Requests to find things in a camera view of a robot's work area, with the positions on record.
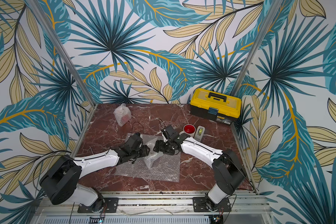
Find right aluminium frame post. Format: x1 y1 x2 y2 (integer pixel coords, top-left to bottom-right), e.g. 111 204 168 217
230 0 282 97

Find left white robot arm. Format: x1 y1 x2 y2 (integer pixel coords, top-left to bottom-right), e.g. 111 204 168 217
39 133 150 212

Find left aluminium frame post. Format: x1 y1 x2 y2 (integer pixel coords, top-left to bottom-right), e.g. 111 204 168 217
27 0 96 108

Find clear bubble wrap sheet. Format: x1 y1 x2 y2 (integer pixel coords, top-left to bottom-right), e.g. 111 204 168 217
114 134 181 182
113 104 132 127

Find small green white box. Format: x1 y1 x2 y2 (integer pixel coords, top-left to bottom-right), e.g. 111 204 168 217
194 126 205 142

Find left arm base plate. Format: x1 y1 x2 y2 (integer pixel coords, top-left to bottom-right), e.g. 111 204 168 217
77 197 119 215

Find aluminium frame post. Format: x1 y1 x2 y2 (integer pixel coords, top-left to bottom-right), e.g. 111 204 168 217
230 0 282 97
27 0 96 108

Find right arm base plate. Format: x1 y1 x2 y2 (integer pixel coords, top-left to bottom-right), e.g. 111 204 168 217
192 196 231 212

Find white mug red inside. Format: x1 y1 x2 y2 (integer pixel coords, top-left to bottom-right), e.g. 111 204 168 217
183 124 196 137

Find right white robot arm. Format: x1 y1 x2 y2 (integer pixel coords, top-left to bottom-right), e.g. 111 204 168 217
154 126 246 205

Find yellow black toolbox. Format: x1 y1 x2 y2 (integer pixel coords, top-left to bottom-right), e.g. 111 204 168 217
189 88 242 125

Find front aluminium rail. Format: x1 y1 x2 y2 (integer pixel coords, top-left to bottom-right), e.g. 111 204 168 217
31 191 274 224

